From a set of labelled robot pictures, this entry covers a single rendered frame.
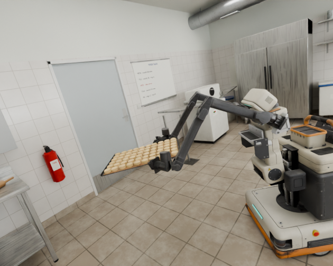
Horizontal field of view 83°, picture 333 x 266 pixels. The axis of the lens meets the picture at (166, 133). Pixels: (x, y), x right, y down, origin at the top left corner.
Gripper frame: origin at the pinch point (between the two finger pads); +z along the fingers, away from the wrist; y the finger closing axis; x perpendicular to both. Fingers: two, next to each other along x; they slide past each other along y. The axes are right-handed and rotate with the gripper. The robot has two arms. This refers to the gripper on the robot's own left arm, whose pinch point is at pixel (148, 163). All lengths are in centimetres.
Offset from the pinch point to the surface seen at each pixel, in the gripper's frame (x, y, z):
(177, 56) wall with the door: 298, -98, 204
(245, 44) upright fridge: 395, -82, 84
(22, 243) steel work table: -88, 70, 138
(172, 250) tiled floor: 7, 99, 16
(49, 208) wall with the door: -52, 70, 185
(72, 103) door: 28, -54, 189
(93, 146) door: 35, 18, 192
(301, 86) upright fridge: 394, 28, -15
